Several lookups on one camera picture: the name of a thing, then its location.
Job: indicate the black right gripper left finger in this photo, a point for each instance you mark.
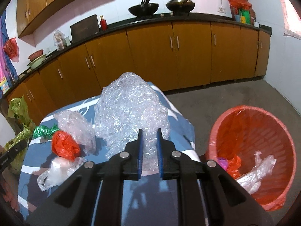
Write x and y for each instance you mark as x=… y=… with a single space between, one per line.
x=93 y=193

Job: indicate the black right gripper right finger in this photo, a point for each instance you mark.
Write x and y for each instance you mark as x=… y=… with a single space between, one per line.
x=206 y=193

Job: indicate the large red knotted plastic bag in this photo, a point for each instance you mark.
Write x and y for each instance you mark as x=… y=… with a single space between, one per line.
x=231 y=166

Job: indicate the white translucent plastic bag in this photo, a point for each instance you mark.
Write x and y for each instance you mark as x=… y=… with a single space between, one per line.
x=60 y=170

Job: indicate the clear plastic bag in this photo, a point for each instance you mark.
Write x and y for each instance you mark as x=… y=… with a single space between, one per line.
x=251 y=181

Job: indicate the dark green plastic bag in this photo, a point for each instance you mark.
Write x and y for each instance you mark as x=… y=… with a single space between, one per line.
x=44 y=131

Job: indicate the olive green knotted plastic bag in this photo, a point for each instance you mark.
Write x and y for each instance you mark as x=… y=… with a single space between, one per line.
x=23 y=128

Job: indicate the small red knotted plastic bag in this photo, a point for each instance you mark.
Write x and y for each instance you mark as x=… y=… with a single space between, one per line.
x=64 y=146

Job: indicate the small bubble wrap piece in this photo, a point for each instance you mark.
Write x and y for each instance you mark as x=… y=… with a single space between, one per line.
x=75 y=124

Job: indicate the large bubble wrap bundle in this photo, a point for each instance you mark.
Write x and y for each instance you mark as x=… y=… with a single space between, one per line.
x=126 y=106

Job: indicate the red plastic trash basket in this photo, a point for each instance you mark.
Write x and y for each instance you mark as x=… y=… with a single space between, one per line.
x=245 y=136

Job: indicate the brown lower kitchen cabinets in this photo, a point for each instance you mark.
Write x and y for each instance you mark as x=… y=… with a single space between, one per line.
x=172 y=55

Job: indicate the colourful small box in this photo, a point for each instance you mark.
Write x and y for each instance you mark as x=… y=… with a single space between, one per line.
x=4 y=85

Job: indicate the pink floral curtain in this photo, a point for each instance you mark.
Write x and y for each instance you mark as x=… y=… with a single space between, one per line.
x=7 y=68

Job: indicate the stacked red green basins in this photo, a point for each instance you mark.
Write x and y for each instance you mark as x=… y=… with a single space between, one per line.
x=36 y=59

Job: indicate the hanging red plastic bag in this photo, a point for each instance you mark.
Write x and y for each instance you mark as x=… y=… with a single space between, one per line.
x=12 y=50

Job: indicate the jar wrapped in plastic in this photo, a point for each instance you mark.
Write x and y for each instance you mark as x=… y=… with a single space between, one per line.
x=61 y=41

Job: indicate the dark cutting board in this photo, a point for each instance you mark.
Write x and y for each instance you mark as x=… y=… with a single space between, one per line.
x=84 y=28

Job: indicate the red bottle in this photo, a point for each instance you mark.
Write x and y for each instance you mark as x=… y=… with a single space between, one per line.
x=103 y=23

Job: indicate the red bag with groceries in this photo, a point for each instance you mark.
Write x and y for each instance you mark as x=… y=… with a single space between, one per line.
x=242 y=11

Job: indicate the black wok with ladle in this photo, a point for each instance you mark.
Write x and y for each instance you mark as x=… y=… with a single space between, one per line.
x=144 y=9

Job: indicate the black wok with lid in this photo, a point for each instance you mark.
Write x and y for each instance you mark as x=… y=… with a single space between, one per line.
x=180 y=6

